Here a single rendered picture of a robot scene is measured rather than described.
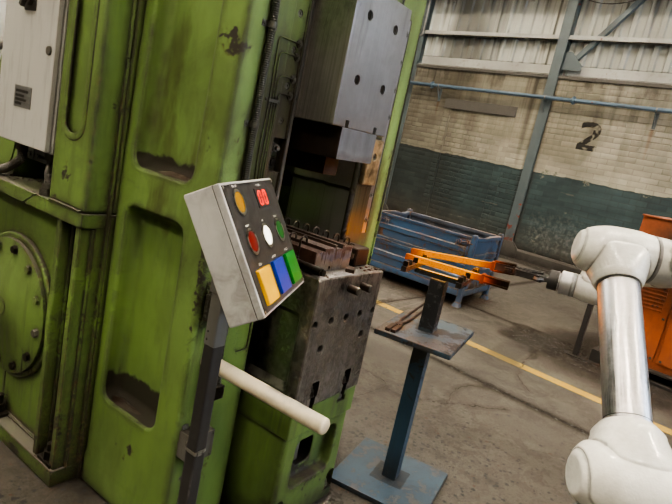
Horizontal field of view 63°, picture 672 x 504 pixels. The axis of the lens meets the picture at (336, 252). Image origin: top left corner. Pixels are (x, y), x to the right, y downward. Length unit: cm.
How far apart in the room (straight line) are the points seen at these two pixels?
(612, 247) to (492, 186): 834
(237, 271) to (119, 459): 109
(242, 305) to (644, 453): 86
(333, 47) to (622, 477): 127
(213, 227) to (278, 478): 107
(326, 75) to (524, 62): 868
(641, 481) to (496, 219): 866
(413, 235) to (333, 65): 411
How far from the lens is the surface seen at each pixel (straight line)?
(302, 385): 179
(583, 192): 933
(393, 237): 576
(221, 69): 157
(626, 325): 150
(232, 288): 111
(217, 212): 110
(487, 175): 998
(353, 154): 173
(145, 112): 182
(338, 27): 167
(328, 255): 175
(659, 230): 494
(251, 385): 158
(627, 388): 142
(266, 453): 195
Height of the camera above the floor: 133
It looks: 11 degrees down
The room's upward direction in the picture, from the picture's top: 12 degrees clockwise
